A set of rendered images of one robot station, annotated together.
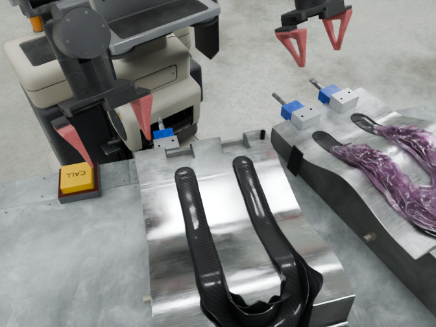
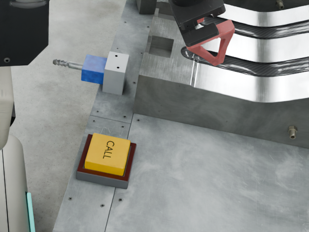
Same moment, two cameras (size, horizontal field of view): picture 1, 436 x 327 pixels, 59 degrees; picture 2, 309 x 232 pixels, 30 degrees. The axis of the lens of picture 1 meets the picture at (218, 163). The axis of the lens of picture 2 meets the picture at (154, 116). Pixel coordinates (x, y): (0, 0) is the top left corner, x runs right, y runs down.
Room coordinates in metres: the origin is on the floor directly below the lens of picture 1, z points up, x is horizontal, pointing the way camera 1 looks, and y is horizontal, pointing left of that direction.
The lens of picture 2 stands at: (0.32, 0.84, 1.50)
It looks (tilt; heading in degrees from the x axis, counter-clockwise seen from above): 45 degrees down; 282
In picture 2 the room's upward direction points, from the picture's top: 12 degrees clockwise
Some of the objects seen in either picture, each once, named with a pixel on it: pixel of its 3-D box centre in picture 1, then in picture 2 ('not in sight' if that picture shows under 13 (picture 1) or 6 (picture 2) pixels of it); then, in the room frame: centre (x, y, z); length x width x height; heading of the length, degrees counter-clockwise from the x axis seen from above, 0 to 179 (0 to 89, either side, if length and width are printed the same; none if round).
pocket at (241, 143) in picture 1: (233, 148); (165, 19); (0.53, -0.03, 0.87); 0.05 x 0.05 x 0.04; 12
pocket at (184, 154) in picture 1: (180, 158); (157, 54); (0.50, 0.07, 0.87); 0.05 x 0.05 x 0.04; 12
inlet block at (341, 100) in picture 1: (328, 93); not in sight; (0.71, -0.26, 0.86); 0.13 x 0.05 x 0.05; 29
